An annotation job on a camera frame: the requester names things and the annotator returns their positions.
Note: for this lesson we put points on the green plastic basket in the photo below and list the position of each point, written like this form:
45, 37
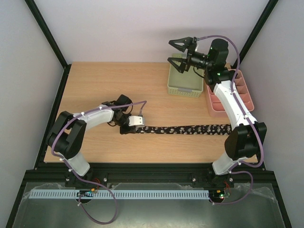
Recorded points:
187, 84

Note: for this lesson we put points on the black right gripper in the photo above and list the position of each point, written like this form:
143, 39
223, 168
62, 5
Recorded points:
189, 55

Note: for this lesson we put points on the black white patterned tie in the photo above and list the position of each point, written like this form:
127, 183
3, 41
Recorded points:
209, 129

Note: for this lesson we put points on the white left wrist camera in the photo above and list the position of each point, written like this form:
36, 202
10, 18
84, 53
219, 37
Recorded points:
137, 121

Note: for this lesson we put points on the light blue cable duct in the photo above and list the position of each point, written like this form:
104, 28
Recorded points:
122, 194

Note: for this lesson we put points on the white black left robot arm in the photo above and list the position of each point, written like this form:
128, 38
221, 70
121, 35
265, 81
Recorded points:
66, 136

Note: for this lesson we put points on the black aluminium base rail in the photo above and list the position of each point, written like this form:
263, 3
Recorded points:
198, 175

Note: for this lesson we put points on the black left frame post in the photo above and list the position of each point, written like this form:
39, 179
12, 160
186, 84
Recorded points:
46, 31

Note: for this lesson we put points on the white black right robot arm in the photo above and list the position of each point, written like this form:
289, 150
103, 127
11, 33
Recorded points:
245, 143

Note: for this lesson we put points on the black right frame post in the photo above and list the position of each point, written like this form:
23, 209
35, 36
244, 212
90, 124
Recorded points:
257, 28

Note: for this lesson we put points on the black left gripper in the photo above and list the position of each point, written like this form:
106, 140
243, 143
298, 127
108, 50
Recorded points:
129, 130

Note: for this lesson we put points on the black frame post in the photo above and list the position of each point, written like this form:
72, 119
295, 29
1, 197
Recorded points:
257, 28
46, 31

